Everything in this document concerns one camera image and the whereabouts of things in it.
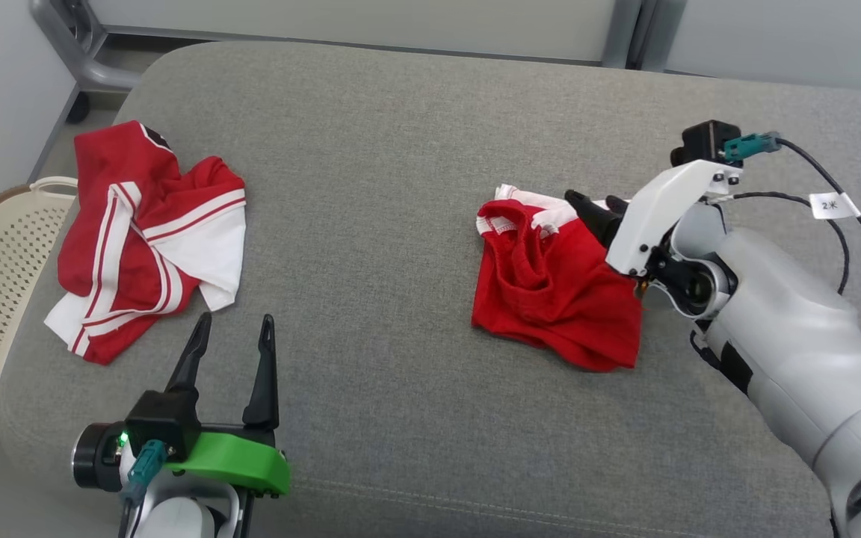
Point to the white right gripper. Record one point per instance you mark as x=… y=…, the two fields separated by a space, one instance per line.
x=655 y=217

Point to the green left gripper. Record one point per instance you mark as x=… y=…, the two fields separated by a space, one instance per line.
x=240 y=456

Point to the red shorts white hem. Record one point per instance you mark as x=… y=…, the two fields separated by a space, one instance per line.
x=550 y=299

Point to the red white basketball jersey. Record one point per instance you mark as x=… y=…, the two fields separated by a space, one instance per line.
x=90 y=246

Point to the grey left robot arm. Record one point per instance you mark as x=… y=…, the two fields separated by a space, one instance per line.
x=176 y=515

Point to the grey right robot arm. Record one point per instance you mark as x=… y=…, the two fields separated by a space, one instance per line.
x=797 y=359

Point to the beige perforated laundry basket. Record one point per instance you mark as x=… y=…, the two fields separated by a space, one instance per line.
x=4 y=284

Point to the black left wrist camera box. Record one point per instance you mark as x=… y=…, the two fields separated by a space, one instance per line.
x=165 y=422

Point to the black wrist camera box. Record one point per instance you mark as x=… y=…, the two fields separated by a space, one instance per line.
x=165 y=422
x=703 y=142

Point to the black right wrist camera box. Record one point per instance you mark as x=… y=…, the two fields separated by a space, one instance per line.
x=703 y=142

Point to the grey partition post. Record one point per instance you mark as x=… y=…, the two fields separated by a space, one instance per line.
x=662 y=37
x=621 y=37

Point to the grey partition base rail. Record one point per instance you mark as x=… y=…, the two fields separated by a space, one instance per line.
x=356 y=43

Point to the grey metal tube frame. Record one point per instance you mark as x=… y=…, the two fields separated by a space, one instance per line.
x=94 y=73

